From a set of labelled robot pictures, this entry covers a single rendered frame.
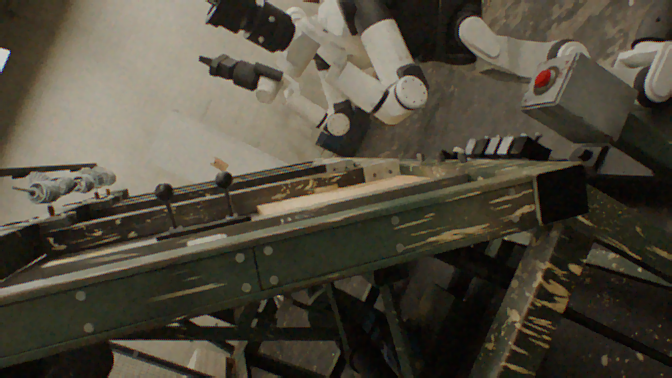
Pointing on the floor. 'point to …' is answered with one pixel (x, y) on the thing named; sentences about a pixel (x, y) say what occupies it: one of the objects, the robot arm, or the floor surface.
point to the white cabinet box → (204, 150)
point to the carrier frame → (552, 250)
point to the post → (646, 146)
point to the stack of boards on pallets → (212, 363)
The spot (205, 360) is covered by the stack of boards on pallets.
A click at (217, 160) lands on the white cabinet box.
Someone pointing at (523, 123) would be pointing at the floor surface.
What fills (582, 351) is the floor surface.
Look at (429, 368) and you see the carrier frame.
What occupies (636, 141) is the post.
